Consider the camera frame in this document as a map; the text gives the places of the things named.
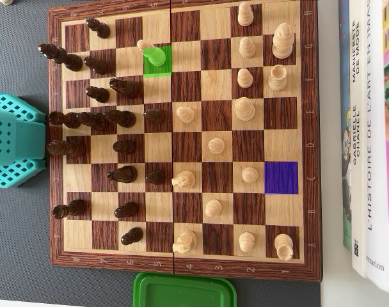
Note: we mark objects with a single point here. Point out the white wooden bishop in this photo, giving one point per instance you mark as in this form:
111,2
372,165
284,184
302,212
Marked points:
156,57

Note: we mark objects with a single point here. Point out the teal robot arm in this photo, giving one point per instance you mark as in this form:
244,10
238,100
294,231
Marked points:
12,137

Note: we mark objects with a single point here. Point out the white wooden chess piece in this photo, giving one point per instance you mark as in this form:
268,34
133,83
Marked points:
5,1

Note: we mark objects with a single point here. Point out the white wooden pawn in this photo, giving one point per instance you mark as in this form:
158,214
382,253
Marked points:
249,175
185,114
245,14
245,78
247,47
213,208
217,146
246,241

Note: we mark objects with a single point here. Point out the white wooden knight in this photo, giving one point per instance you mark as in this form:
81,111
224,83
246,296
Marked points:
185,241
184,179

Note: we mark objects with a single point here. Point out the dark brown bishop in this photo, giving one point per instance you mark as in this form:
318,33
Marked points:
92,120
119,117

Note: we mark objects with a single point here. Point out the wooden chessboard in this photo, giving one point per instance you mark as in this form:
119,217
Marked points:
188,57

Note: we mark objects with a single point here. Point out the white wooden rook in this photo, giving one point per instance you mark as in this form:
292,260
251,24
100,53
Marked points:
277,78
284,246

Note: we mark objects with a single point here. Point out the dark brown queen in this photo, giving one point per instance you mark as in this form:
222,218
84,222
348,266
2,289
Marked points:
65,147

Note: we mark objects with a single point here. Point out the dark brown rook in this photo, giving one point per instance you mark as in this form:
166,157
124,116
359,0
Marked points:
63,119
68,209

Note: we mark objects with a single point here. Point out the green plastic lid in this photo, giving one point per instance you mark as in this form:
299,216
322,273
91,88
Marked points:
181,292

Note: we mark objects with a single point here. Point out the white wooden king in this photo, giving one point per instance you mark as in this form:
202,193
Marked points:
282,41

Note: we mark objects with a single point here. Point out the blue panda book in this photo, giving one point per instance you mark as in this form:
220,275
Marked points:
346,150

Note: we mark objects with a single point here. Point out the dark brown king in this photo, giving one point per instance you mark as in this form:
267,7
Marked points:
61,57

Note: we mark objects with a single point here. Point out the white Gabrielle Chanel book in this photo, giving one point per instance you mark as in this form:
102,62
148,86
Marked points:
361,96

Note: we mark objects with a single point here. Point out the dark grey mat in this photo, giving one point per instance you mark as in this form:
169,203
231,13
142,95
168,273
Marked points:
21,240

